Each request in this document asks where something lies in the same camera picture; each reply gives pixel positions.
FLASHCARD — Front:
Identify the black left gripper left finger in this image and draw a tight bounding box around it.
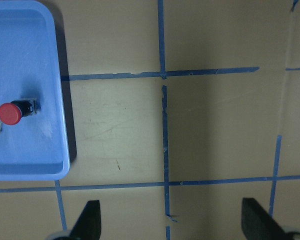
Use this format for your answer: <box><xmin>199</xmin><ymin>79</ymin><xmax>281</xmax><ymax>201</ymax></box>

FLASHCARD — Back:
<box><xmin>69</xmin><ymin>200</ymin><xmax>101</xmax><ymax>240</ymax></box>

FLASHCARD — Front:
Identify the blue plastic tray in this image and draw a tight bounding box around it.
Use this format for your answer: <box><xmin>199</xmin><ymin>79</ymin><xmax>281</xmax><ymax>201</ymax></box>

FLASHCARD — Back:
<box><xmin>0</xmin><ymin>0</ymin><xmax>70</xmax><ymax>181</ymax></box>

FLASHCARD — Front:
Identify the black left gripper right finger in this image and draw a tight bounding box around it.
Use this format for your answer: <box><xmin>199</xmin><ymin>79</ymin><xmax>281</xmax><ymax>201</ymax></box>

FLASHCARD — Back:
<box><xmin>241</xmin><ymin>198</ymin><xmax>290</xmax><ymax>240</ymax></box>

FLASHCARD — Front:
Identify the red emergency stop button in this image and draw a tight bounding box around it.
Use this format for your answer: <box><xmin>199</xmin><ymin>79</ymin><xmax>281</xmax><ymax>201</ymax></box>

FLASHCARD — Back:
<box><xmin>0</xmin><ymin>98</ymin><xmax>40</xmax><ymax>126</ymax></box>

